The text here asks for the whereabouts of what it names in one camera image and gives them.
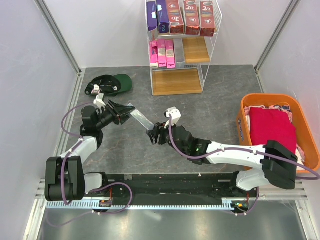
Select orange plastic basket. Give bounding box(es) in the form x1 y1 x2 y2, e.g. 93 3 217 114
235 93 320 171

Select pink toothpaste box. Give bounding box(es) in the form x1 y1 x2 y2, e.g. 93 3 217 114
157 39 167 68
149 40 159 68
165 39 176 69

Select red cloth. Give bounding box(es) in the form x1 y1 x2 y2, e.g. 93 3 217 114
249 107 297 153

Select green black baseball cap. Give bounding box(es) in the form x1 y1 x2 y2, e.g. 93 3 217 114
84 74 133 97

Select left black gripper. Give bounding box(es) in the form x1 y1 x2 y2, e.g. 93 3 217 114
95 99 135 130

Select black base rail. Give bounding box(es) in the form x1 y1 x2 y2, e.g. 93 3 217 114
87 173 257 205

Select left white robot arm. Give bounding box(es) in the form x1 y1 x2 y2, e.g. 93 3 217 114
44 100 135 205

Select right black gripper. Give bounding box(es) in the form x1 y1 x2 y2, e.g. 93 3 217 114
146 118 187 157

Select red 3D toothpaste box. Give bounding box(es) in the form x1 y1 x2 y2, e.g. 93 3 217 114
199 1 216 37
183 0 200 36

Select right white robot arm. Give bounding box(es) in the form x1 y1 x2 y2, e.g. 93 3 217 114
146 123 298 197

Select purple toothpaste box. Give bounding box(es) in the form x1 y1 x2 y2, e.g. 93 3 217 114
146 0 158 33

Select silver R&O toothpaste box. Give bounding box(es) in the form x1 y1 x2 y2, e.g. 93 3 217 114
156 0 170 34

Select red toothpaste box silver side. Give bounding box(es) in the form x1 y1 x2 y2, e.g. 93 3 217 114
165 0 185 35

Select white wire wooden shelf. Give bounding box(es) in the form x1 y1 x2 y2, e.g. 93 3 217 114
144 0 223 96

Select pink white clothes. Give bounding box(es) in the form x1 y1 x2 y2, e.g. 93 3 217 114
244 105 305 165

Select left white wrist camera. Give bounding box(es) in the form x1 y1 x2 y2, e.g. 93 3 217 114
93 93 106 108

